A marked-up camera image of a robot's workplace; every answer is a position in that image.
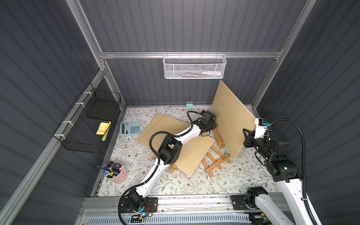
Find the wooden easel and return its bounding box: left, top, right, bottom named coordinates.
left=152, top=155, right=177, bottom=174
left=201, top=145, right=231, bottom=178
left=213, top=128, right=225, bottom=149

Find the light plywood board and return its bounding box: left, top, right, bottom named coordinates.
left=211, top=81, right=255, bottom=159
left=174, top=136, right=215, bottom=177
left=136, top=113, right=190, bottom=147

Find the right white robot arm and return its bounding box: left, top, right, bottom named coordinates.
left=243, top=129, right=321, bottom=225

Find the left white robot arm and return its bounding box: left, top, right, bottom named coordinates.
left=122, top=111, right=217, bottom=212

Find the small teal box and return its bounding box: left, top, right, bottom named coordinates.
left=186, top=102, right=194, bottom=108

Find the floral table mat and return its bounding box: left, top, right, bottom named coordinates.
left=96, top=106, right=280, bottom=197

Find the white marker in basket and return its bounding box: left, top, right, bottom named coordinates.
left=201, top=71, right=222, bottom=77

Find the teal calculator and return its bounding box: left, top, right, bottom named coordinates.
left=120, top=121, right=141, bottom=136

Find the pink pen cup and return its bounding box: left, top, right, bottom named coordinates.
left=97, top=160, right=128, bottom=184

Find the yellow green pen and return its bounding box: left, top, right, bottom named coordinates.
left=101, top=126, right=111, bottom=141

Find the yellow sticky note pad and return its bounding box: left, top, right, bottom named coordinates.
left=96, top=121, right=111, bottom=135

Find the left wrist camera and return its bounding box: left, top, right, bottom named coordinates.
left=201, top=110, right=216, bottom=122

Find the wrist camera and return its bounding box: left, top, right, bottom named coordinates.
left=201, top=110, right=216, bottom=122
left=255, top=118, right=271, bottom=140

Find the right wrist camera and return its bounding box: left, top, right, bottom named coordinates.
left=255, top=118, right=271, bottom=140

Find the left black corrugated cable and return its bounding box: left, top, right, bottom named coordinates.
left=117, top=110, right=203, bottom=225

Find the black corrugated cable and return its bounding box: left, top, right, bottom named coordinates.
left=117, top=110, right=203, bottom=225
left=267, top=118, right=320, bottom=225

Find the right black corrugated cable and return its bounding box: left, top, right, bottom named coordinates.
left=267, top=118, right=320, bottom=225

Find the white wire mesh basket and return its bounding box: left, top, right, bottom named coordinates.
left=163, top=53, right=227, bottom=79

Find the black wire wall basket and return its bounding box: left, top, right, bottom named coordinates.
left=53, top=84, right=122, bottom=154

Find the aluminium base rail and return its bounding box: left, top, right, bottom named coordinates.
left=75, top=193, right=310, bottom=225

